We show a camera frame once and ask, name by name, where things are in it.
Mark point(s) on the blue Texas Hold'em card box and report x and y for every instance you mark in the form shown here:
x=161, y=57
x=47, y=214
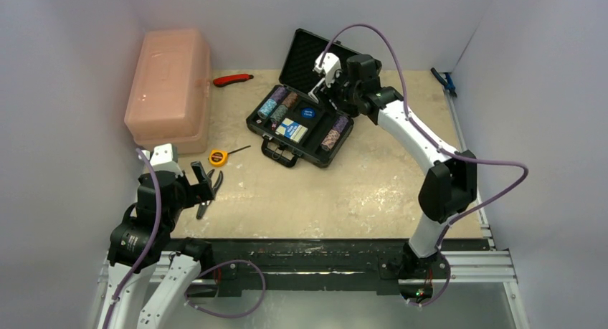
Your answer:
x=291, y=130

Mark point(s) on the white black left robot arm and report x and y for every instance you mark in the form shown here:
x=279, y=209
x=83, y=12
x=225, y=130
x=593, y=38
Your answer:
x=137, y=243

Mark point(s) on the light blue poker chip roll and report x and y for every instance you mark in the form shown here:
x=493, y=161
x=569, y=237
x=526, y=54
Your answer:
x=267, y=108

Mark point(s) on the yellow tape measure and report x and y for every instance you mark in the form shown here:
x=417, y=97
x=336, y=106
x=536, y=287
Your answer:
x=218, y=158

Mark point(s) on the brown black poker chip roll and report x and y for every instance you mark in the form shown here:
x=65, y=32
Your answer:
x=290, y=100

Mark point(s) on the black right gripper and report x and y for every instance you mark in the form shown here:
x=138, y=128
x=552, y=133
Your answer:
x=339, y=90

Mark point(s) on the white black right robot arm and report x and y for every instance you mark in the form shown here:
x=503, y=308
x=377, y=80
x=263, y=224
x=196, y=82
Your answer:
x=450, y=176

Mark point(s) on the orange blue poker chip roll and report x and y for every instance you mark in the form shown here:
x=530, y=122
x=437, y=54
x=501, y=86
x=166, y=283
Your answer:
x=330, y=140

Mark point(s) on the purple black poker chip roll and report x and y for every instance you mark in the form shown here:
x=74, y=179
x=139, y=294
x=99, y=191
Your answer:
x=340, y=124

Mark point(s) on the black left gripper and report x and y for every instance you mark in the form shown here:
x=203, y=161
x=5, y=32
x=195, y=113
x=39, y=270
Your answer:
x=198, y=191

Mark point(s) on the blue handled pliers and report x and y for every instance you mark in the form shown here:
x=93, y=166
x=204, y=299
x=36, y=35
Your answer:
x=445, y=80

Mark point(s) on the red utility knife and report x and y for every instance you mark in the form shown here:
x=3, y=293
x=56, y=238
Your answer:
x=224, y=81

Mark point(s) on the blue small blind button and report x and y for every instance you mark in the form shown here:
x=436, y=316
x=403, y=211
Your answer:
x=308, y=113

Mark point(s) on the blue backed playing card deck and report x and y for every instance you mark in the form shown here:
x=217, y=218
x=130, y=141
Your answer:
x=318, y=93

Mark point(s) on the lavender poker chip roll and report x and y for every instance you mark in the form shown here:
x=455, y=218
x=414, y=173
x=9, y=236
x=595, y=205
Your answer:
x=279, y=94

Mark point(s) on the black poker set case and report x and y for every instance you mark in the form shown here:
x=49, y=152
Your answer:
x=298, y=75

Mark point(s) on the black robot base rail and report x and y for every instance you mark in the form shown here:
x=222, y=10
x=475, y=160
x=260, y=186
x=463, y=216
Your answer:
x=351, y=265

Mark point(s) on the pink translucent plastic storage box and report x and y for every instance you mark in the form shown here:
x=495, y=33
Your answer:
x=169, y=98

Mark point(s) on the green blue poker chip roll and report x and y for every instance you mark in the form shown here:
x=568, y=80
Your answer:
x=278, y=115

